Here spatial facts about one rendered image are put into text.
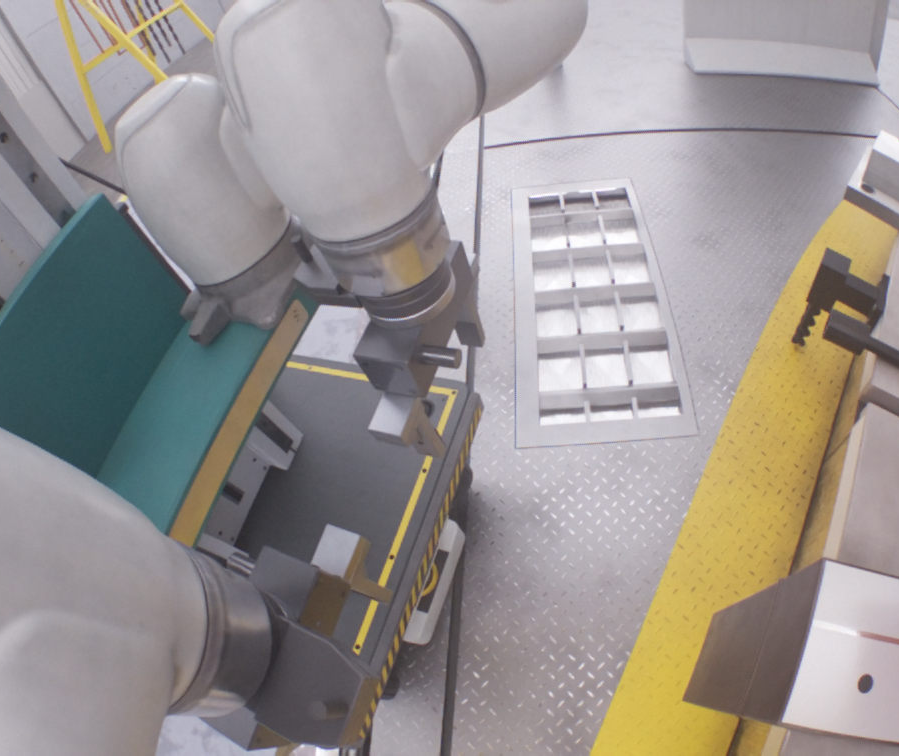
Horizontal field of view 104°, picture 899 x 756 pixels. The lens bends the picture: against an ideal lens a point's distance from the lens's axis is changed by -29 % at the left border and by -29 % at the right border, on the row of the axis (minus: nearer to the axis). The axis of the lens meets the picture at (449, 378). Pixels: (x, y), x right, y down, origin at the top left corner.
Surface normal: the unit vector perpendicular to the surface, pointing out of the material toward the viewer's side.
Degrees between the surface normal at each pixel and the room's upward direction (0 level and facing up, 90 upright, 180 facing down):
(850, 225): 0
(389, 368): 90
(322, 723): 0
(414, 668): 0
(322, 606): 90
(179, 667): 102
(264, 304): 15
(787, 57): 37
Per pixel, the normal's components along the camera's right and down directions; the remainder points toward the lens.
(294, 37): 0.22, 0.56
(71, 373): 0.92, 0.15
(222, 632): 0.97, -0.20
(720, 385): -0.24, -0.54
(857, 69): -0.23, 0.07
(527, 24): 0.58, 0.31
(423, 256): 0.68, 0.50
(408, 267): 0.46, 0.67
